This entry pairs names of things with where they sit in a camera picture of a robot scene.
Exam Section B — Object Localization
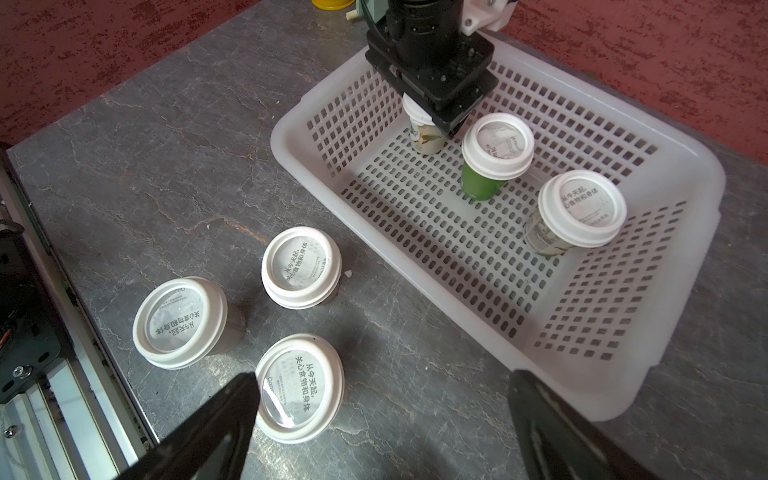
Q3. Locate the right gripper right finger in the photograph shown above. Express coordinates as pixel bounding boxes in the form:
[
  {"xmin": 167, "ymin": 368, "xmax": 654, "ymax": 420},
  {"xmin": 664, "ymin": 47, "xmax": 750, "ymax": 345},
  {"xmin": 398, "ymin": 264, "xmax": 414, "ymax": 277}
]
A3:
[{"xmin": 508, "ymin": 370, "xmax": 657, "ymax": 479}]

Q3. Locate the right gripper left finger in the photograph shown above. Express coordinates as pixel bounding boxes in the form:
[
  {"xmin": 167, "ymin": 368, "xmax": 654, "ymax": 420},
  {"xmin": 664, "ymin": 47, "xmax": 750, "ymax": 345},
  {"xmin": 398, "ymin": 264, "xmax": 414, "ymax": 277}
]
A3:
[{"xmin": 119, "ymin": 372, "xmax": 261, "ymax": 479}]

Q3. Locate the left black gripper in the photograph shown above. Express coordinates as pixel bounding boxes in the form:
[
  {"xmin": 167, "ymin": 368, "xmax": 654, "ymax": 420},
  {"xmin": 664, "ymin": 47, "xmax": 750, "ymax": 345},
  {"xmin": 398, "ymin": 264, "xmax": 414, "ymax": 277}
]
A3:
[{"xmin": 365, "ymin": 0, "xmax": 498, "ymax": 137}]

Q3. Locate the white perforated plastic basket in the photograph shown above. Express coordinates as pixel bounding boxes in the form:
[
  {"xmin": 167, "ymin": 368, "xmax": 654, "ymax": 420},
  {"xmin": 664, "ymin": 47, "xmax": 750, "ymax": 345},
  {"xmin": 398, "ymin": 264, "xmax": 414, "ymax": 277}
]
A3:
[{"xmin": 271, "ymin": 40, "xmax": 726, "ymax": 421}]

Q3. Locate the yogurt cup bottom right green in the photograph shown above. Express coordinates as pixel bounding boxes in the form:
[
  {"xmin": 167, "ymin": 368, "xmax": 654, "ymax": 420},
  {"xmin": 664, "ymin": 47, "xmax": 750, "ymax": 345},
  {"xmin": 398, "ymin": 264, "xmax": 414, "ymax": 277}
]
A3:
[{"xmin": 256, "ymin": 333, "xmax": 345, "ymax": 445}]

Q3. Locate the yellow pencil cup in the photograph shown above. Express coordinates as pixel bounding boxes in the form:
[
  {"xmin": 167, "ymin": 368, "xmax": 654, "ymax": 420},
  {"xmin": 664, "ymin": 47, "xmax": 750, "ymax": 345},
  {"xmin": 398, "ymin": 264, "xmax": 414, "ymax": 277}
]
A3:
[{"xmin": 312, "ymin": 0, "xmax": 355, "ymax": 11}]

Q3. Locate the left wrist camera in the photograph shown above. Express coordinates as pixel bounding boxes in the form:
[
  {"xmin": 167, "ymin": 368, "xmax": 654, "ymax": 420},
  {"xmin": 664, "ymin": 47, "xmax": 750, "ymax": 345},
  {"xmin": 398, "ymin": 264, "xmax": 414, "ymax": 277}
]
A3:
[{"xmin": 460, "ymin": 0, "xmax": 518, "ymax": 36}]

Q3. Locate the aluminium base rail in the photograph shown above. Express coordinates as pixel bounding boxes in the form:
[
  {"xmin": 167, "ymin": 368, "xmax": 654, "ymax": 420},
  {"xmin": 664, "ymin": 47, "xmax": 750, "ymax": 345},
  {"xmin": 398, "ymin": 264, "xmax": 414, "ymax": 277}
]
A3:
[{"xmin": 1, "ymin": 145, "xmax": 157, "ymax": 479}]

